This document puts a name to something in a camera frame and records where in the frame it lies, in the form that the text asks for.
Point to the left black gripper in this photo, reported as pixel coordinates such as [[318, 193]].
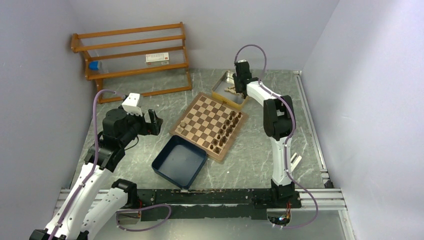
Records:
[[153, 127]]

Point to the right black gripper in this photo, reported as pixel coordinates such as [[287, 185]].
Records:
[[235, 78]]

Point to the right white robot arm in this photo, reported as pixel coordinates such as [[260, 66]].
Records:
[[279, 125]]

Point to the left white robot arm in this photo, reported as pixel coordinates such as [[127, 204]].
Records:
[[77, 218]]

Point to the light chess pieces pile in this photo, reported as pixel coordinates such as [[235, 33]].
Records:
[[231, 89]]

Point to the dark chess pieces group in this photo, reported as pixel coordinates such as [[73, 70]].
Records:
[[224, 137]]

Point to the wooden chess board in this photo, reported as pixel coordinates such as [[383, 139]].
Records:
[[203, 118]]

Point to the gold metal tin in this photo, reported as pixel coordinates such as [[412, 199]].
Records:
[[224, 91]]

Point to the blue square tray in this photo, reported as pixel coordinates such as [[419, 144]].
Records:
[[179, 162]]

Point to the wooden shelf rack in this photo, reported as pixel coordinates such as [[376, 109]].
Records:
[[122, 53]]

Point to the white red box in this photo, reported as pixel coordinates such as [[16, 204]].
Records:
[[157, 59]]

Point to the small white plastic part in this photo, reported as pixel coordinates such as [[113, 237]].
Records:
[[295, 160]]

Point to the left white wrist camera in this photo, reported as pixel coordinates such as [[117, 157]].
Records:
[[131, 104]]

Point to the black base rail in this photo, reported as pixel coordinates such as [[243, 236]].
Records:
[[253, 203]]

